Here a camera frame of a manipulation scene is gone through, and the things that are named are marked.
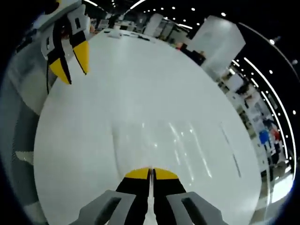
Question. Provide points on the wide white pillar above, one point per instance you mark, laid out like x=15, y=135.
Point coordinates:
x=215, y=44

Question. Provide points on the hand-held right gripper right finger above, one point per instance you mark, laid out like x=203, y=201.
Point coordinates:
x=173, y=201

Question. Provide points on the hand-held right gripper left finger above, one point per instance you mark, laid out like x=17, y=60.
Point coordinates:
x=131, y=201

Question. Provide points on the blue storage box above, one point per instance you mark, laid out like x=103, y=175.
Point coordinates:
x=263, y=136

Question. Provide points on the small white device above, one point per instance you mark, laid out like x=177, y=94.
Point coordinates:
x=114, y=35

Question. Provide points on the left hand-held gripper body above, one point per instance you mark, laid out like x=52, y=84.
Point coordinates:
x=59, y=11

